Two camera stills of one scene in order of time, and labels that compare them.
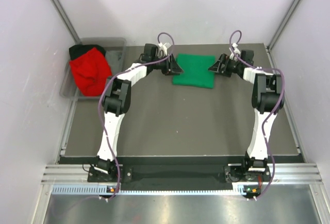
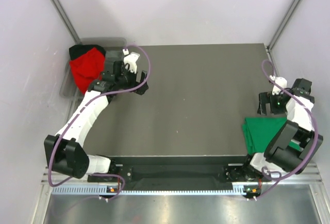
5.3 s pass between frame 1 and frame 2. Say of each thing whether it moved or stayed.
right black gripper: moved
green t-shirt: moved
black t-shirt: stayed
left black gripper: moved
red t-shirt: stayed
